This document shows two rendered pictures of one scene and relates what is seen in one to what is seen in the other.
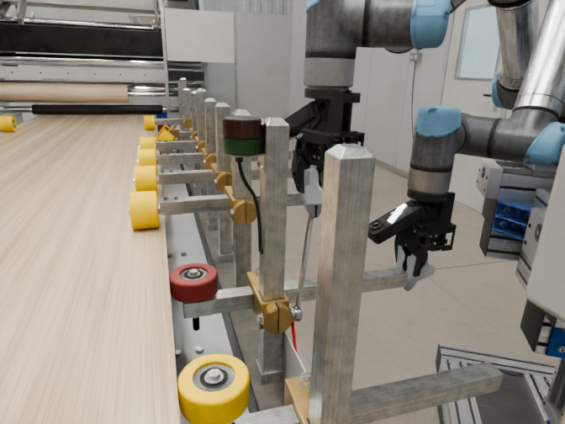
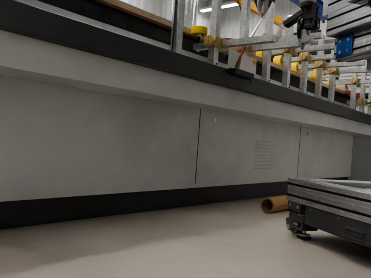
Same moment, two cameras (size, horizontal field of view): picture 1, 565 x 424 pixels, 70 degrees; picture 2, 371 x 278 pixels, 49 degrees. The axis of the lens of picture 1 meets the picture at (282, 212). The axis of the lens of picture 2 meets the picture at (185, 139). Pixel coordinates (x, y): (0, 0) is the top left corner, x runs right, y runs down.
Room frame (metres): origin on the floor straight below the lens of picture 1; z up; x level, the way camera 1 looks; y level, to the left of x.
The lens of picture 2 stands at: (-0.74, -1.59, 0.35)
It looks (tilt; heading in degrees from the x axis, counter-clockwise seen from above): 0 degrees down; 57
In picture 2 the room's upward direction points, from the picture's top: 4 degrees clockwise
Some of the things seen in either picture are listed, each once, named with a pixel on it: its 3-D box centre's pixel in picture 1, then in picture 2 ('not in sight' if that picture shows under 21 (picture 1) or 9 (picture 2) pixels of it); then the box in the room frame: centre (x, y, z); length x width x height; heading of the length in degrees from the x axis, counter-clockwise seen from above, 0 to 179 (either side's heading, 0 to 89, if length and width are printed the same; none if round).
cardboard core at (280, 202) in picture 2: not in sight; (280, 203); (0.94, 0.01, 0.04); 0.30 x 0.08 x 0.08; 17
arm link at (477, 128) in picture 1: (463, 135); not in sight; (0.80, -0.35, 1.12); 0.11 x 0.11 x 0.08; 49
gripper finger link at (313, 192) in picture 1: (315, 195); (259, 6); (0.63, -0.05, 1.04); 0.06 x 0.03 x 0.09; 37
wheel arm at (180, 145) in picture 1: (212, 144); (327, 64); (1.61, 0.29, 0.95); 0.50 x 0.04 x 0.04; 107
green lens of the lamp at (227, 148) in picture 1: (243, 144); not in sight; (0.59, 0.06, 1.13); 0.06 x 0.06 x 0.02
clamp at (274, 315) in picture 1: (266, 300); (244, 48); (0.62, 0.02, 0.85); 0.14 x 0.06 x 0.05; 17
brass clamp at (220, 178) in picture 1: (222, 177); (289, 49); (1.10, 0.17, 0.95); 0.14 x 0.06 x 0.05; 17
